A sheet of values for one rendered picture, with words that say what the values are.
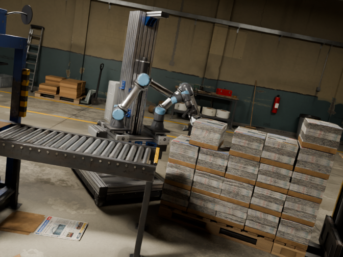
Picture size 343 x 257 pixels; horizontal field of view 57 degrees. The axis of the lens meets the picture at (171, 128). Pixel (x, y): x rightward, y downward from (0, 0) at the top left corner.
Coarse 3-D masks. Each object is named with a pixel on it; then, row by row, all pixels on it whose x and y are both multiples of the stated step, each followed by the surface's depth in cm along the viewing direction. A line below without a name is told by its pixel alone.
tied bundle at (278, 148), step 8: (272, 136) 304; (280, 136) 312; (264, 144) 288; (272, 144) 284; (280, 144) 282; (288, 144) 280; (296, 144) 286; (264, 152) 288; (272, 152) 286; (280, 152) 283; (288, 152) 281; (296, 152) 279; (272, 160) 286; (280, 160) 284; (288, 160) 282
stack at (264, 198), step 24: (168, 168) 318; (192, 168) 313; (216, 168) 303; (240, 168) 297; (264, 168) 290; (168, 192) 324; (192, 192) 314; (216, 192) 307; (240, 192) 299; (264, 192) 293; (168, 216) 327; (192, 216) 318; (216, 216) 311; (240, 216) 303; (264, 216) 296; (240, 240) 308; (264, 240) 299
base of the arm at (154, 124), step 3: (153, 120) 357; (156, 120) 353; (153, 123) 355; (156, 123) 353; (159, 123) 353; (162, 123) 356; (153, 126) 353; (156, 126) 354; (159, 126) 353; (162, 126) 355; (156, 129) 352; (159, 129) 353; (162, 129) 356
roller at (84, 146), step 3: (90, 138) 279; (87, 141) 268; (90, 141) 273; (93, 141) 283; (84, 144) 259; (87, 144) 263; (90, 144) 272; (81, 147) 250; (84, 147) 254; (87, 147) 262; (78, 150) 241; (81, 150) 245; (84, 150) 253
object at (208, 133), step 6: (198, 120) 313; (198, 126) 304; (204, 126) 302; (210, 126) 300; (216, 126) 301; (222, 126) 306; (192, 132) 306; (198, 132) 305; (204, 132) 303; (210, 132) 301; (216, 132) 299; (222, 132) 303; (192, 138) 308; (198, 138) 306; (204, 138) 304; (210, 138) 302; (216, 138) 301; (210, 144) 303; (216, 144) 301
